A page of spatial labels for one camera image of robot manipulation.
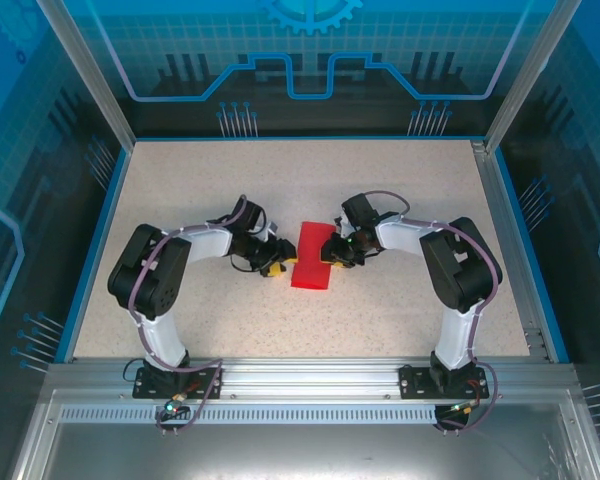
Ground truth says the red paper sheet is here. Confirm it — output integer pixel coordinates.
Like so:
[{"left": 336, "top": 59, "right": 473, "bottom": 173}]
[{"left": 289, "top": 220, "right": 337, "bottom": 291}]

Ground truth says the steel sheet metal tray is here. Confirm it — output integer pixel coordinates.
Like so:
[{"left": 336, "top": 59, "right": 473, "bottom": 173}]
[{"left": 9, "top": 389, "right": 600, "bottom": 480}]

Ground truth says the blue table edge strip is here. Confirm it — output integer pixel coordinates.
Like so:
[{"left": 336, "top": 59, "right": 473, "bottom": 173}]
[
  {"left": 53, "top": 144, "right": 134, "bottom": 364},
  {"left": 494, "top": 148, "right": 572, "bottom": 364}
]

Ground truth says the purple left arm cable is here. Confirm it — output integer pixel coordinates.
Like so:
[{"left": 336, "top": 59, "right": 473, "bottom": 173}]
[{"left": 127, "top": 194, "right": 250, "bottom": 436}]

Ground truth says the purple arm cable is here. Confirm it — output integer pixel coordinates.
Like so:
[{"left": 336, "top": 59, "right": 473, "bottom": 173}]
[
  {"left": 367, "top": 188, "right": 501, "bottom": 436},
  {"left": 127, "top": 194, "right": 250, "bottom": 436}
]

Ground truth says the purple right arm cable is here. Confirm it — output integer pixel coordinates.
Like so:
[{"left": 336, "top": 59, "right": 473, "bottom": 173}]
[{"left": 367, "top": 188, "right": 501, "bottom": 436}]

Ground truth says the long aluminium mounting rail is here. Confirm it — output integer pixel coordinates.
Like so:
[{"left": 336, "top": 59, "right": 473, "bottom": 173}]
[{"left": 47, "top": 357, "right": 576, "bottom": 401}]

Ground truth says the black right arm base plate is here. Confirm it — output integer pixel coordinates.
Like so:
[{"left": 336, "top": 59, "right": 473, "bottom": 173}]
[{"left": 398, "top": 363, "right": 486, "bottom": 400}]

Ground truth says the aluminium table side rail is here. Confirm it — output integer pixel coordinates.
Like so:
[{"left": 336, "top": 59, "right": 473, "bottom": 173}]
[{"left": 472, "top": 139, "right": 551, "bottom": 362}]

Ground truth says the slotted grey cable duct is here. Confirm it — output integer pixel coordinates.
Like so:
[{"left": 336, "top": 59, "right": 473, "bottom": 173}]
[{"left": 59, "top": 405, "right": 441, "bottom": 426}]

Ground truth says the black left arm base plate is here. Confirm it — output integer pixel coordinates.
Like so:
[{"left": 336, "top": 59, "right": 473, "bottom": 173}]
[{"left": 132, "top": 364, "right": 225, "bottom": 400}]

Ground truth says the aluminium frame post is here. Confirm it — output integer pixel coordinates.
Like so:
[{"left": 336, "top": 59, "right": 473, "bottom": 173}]
[
  {"left": 484, "top": 0, "right": 570, "bottom": 151},
  {"left": 34, "top": 0, "right": 137, "bottom": 151}
]

